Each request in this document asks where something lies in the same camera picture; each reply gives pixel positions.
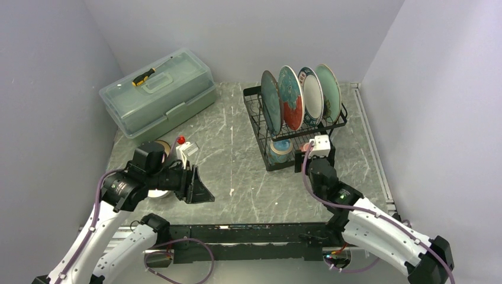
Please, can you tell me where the pink ceramic mug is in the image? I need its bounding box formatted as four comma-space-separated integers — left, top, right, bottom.
299, 142, 310, 153

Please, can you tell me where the red teal rimmed plate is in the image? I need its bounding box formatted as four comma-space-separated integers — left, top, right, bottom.
298, 66, 324, 127

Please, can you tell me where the black wire dish rack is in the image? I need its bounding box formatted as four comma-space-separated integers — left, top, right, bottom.
243, 86, 347, 173

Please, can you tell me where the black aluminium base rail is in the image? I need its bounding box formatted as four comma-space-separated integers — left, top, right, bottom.
76, 221, 393, 271

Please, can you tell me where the green translucent plastic storage box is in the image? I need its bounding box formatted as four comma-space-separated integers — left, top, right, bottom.
99, 48, 217, 143

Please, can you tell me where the dark blue speckled plate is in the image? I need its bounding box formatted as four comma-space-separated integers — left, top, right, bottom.
261, 70, 284, 137

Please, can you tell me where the blue mug orange inside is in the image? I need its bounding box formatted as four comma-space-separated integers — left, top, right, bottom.
267, 139, 293, 165

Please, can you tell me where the light blue flower plate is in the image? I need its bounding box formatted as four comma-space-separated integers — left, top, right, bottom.
315, 64, 342, 123

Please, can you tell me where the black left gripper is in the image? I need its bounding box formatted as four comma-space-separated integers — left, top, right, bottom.
147, 159, 215, 202

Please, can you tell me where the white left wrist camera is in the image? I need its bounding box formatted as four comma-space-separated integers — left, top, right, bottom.
172, 135, 199, 167

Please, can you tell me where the yellow black handled screwdriver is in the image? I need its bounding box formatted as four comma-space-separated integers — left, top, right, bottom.
131, 56, 173, 86

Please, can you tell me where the white ceramic bowl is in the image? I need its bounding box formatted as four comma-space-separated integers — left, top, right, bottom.
148, 189, 172, 199

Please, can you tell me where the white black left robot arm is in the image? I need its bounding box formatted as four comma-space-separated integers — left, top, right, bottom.
33, 142, 215, 283

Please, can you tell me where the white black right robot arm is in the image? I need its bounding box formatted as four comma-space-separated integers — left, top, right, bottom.
302, 158, 455, 283

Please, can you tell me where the red teal flower plate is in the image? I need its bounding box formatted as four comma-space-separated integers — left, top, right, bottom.
278, 65, 305, 131

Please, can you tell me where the brown glazed bowl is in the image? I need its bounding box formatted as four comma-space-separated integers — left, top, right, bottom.
155, 140, 172, 162

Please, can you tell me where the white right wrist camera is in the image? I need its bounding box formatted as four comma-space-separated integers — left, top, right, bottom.
307, 134, 331, 159

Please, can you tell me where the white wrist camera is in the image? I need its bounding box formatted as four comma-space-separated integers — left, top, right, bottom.
307, 134, 331, 159
172, 135, 199, 167

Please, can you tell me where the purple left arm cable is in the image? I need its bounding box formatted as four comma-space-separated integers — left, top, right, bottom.
53, 169, 123, 284

